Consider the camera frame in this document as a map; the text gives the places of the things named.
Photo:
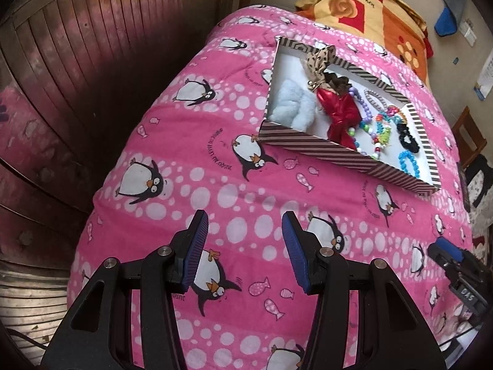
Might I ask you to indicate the striped cardboard box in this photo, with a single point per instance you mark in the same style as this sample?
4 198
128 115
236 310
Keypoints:
308 142

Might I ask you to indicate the pink penguin print blanket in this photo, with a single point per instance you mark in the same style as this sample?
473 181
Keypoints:
238 185

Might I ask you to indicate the white patterned cloth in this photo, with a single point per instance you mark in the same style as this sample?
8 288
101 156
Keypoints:
483 216

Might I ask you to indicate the black scrunchie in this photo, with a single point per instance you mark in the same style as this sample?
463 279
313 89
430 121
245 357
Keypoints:
404 137

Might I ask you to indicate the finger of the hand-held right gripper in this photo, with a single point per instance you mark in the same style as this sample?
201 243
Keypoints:
446 248

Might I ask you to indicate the light blue fluffy scrunchie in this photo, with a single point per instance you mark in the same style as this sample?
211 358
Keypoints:
292 104

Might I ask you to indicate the wall calendar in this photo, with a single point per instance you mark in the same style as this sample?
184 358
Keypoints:
486 75

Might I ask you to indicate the brown scrunchie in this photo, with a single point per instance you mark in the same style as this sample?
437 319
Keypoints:
339 83

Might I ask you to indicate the wooden chair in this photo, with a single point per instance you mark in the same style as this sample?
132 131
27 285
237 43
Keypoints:
468 131

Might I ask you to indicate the black garment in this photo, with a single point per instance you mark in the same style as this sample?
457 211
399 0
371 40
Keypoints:
479 165

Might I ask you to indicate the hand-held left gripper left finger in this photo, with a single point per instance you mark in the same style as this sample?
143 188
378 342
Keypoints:
196 250

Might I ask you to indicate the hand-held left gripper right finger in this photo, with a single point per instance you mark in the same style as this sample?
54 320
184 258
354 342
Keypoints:
296 254

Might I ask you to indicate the white wall switch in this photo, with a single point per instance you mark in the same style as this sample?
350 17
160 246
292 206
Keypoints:
469 32

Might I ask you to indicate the leopard print hair bow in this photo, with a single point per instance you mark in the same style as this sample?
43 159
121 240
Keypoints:
317 61

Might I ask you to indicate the red hair bow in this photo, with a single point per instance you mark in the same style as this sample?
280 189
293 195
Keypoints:
339 111

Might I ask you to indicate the wooden bed board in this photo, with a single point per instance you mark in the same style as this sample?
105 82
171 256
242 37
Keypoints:
96 84

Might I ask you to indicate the orange yellow pillow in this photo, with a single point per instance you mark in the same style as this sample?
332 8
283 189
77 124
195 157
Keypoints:
369 15

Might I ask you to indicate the blue grey hanging cloth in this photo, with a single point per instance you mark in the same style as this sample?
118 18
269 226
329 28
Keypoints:
448 11

